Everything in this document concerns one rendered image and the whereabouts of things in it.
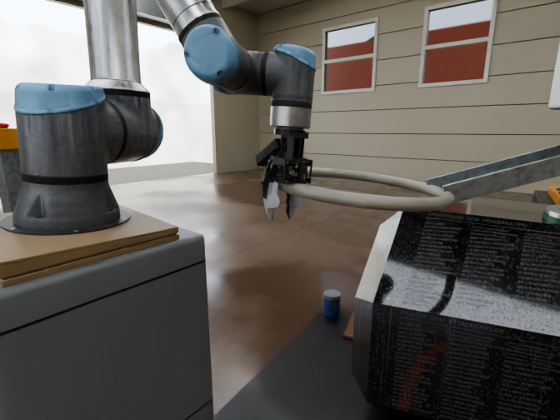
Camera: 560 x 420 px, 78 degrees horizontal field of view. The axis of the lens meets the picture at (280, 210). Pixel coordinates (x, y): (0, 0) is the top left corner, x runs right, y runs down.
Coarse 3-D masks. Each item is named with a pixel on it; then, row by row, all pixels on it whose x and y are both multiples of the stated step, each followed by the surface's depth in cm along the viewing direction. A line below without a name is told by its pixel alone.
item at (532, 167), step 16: (512, 160) 95; (528, 160) 95; (544, 160) 84; (448, 176) 96; (464, 176) 96; (480, 176) 86; (496, 176) 85; (512, 176) 85; (528, 176) 85; (544, 176) 85; (464, 192) 86; (480, 192) 86
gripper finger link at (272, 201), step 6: (270, 186) 79; (276, 186) 78; (270, 192) 79; (276, 192) 78; (264, 198) 80; (270, 198) 79; (276, 198) 77; (264, 204) 80; (270, 204) 79; (276, 204) 77; (270, 210) 81; (270, 216) 81
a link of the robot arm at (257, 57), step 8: (256, 56) 72; (264, 56) 71; (256, 64) 71; (264, 64) 71; (256, 72) 71; (264, 72) 71; (248, 80) 70; (256, 80) 72; (264, 80) 72; (216, 88) 76; (240, 88) 71; (248, 88) 74; (256, 88) 73; (264, 88) 73
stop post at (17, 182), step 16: (0, 128) 128; (16, 128) 132; (0, 144) 128; (16, 144) 132; (0, 160) 131; (16, 160) 135; (0, 176) 134; (16, 176) 135; (0, 192) 137; (16, 192) 136
